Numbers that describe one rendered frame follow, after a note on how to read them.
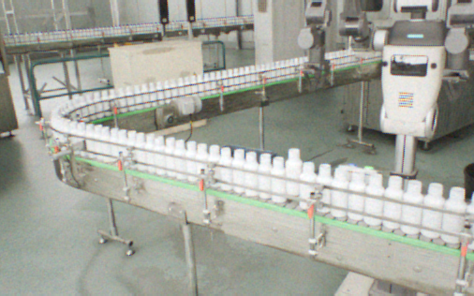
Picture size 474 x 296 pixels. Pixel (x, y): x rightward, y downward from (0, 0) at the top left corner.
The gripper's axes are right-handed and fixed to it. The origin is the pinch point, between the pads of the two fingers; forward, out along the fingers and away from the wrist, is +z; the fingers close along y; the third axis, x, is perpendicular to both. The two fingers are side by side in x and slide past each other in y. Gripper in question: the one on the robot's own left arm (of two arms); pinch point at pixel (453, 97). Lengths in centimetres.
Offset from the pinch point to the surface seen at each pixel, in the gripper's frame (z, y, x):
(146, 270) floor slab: 138, 27, 180
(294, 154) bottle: 20, -16, 46
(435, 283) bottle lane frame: 53, -20, -3
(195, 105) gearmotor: 39, 97, 184
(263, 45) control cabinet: 39, 520, 371
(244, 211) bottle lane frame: 45, -20, 66
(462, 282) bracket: 46, -26, -10
